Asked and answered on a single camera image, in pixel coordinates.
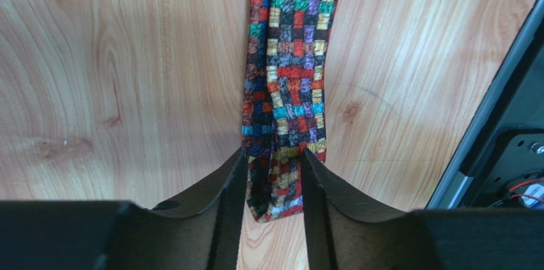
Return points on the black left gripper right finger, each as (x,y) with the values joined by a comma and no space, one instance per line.
(347,229)

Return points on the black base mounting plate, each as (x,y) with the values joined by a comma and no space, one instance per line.
(500,158)

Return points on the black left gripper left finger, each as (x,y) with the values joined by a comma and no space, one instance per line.
(199,228)

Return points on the multicoloured checked patterned tie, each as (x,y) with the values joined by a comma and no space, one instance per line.
(283,111)

